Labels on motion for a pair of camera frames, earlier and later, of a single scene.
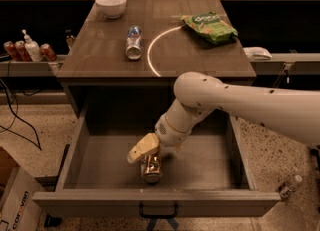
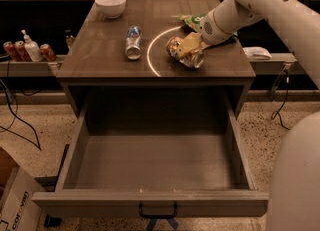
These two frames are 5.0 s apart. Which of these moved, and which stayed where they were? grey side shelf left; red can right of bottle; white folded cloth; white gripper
Moved: white gripper
Stayed: white folded cloth; red can right of bottle; grey side shelf left
